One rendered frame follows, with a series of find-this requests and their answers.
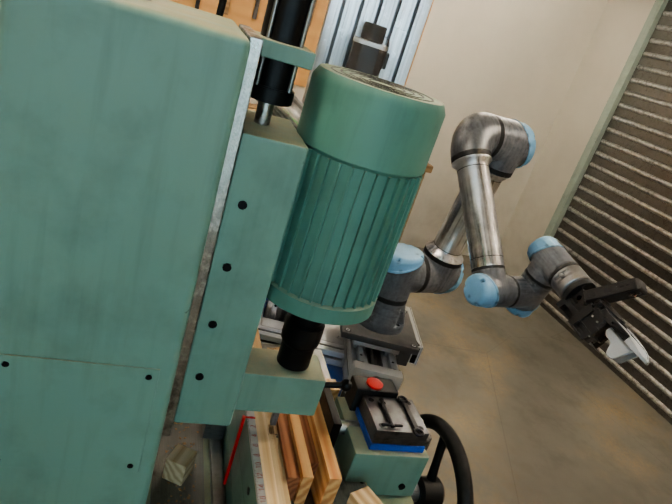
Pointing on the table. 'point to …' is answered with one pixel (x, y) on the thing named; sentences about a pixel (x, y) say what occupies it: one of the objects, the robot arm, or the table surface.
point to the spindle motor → (352, 192)
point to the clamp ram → (333, 416)
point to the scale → (256, 459)
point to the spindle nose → (298, 342)
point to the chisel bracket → (279, 385)
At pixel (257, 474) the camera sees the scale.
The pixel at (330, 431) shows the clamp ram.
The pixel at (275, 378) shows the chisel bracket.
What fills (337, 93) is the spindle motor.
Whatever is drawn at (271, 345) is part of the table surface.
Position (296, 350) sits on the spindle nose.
